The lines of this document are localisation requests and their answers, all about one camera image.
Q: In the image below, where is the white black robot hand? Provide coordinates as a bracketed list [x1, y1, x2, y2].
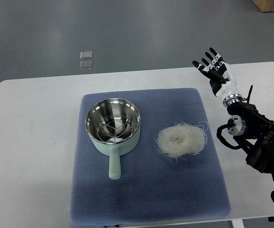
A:
[192, 47, 239, 99]

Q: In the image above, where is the white vermicelli noodle bundle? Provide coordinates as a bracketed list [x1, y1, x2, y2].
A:
[154, 121, 209, 164]

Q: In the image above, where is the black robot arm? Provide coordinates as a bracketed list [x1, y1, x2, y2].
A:
[217, 93, 274, 222]

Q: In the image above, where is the mint green steel pot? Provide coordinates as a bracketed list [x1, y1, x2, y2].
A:
[85, 98, 141, 180]

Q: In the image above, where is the wooden box corner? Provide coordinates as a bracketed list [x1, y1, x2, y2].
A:
[252, 0, 274, 13]

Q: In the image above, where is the blue textured mat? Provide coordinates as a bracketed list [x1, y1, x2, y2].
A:
[70, 88, 231, 226]

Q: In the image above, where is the upper clear floor tile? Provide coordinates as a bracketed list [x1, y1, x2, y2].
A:
[80, 50, 93, 59]

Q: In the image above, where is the wire steamer rack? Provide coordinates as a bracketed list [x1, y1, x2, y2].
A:
[96, 115, 137, 143]

